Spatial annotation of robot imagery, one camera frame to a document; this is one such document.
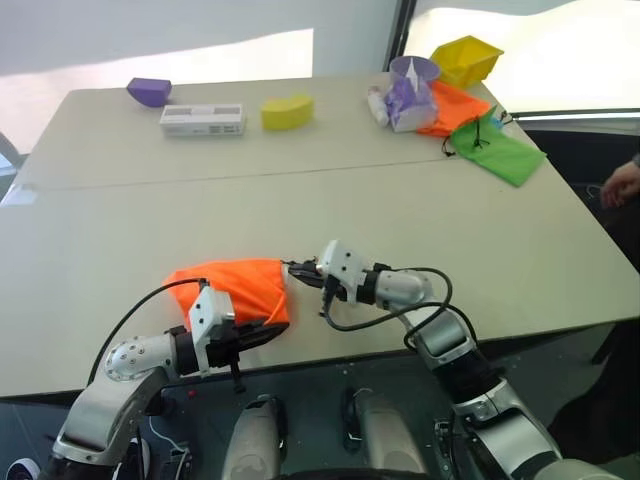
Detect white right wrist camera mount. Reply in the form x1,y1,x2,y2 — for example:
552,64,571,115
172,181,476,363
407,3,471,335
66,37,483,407
317,239,367,305

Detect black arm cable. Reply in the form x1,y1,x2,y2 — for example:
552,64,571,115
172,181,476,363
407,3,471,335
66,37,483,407
86,277,209,387
318,266,454,332

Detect white bottle pink print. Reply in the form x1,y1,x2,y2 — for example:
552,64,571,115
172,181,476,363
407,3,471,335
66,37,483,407
366,85,391,128

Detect grey robot leg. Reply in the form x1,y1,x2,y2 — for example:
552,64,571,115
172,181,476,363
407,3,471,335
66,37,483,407
341,386,427,477
221,393,290,480

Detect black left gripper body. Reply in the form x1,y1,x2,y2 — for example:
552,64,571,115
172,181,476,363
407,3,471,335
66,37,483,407
206,321,255,370

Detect person's bare hand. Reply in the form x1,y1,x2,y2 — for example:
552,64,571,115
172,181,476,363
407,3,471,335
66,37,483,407
599,161,640,208

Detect white rectangular box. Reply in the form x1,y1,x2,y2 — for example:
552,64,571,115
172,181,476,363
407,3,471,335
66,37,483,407
159,102,248,140

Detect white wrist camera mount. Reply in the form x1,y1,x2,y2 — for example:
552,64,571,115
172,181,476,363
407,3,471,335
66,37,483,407
187,285,237,379
317,239,367,305

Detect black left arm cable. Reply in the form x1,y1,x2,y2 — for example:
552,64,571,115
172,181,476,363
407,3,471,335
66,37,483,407
86,277,209,387

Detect black sneaker white stripes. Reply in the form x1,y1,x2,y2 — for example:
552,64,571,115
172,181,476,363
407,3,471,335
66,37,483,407
122,433,152,474

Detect yellow foam block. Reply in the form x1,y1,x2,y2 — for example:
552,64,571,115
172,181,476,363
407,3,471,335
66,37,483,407
260,93,317,133

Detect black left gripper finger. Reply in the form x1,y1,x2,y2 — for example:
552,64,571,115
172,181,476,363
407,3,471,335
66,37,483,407
246,322,291,351

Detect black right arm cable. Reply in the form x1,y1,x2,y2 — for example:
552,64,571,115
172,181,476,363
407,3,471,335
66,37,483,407
318,266,454,332

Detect green drawstring bag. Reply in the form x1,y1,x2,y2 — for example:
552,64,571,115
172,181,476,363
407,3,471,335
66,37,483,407
441,104,548,188

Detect person's dark clothed body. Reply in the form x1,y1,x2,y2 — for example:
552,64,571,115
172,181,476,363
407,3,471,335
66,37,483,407
547,199,640,459

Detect purple plastic bowl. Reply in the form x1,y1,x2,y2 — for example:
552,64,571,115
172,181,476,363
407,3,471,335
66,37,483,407
388,55,442,84

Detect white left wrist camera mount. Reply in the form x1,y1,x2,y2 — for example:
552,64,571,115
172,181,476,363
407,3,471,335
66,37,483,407
187,285,237,379

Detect white floor cable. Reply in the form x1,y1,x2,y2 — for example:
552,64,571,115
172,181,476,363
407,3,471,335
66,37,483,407
148,413,187,452

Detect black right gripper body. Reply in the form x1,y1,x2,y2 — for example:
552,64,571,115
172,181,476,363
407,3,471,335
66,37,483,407
310,258,350,304

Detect orange drawstring bag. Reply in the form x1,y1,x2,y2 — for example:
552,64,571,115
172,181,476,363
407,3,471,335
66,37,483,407
163,255,292,332
416,80,493,139

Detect dark vertical pillar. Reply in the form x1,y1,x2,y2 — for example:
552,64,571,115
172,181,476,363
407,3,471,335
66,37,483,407
386,0,419,72

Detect yellow plastic bin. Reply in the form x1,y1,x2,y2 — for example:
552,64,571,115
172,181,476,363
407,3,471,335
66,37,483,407
429,35,505,88

